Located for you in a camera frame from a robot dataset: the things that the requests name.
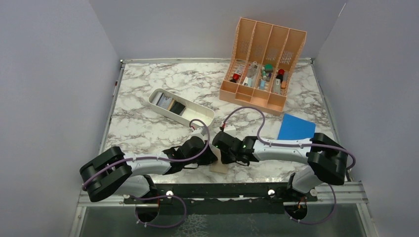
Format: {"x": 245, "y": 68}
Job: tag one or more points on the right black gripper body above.
{"x": 228, "y": 158}

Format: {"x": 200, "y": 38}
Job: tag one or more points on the green capped bottle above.
{"x": 268, "y": 68}

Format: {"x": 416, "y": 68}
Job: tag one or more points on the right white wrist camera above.
{"x": 230, "y": 130}

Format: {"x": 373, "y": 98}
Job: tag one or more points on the white oblong plastic tray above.
{"x": 192, "y": 111}

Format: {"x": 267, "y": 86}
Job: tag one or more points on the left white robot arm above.
{"x": 114, "y": 172}

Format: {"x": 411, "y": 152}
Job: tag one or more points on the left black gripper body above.
{"x": 203, "y": 158}

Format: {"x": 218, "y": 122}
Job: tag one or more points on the red capped bottle right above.
{"x": 280, "y": 75}

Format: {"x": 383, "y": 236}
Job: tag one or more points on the peach plastic desk organizer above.
{"x": 258, "y": 43}

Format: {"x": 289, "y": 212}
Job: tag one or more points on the blue flat board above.
{"x": 294, "y": 128}

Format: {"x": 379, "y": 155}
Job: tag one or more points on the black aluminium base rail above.
{"x": 234, "y": 198}

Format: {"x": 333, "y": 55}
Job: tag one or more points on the stack of cards in tray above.
{"x": 168, "y": 103}

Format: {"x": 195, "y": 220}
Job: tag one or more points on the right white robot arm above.
{"x": 325, "y": 159}

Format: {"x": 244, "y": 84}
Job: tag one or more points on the red capped black bottle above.
{"x": 235, "y": 78}

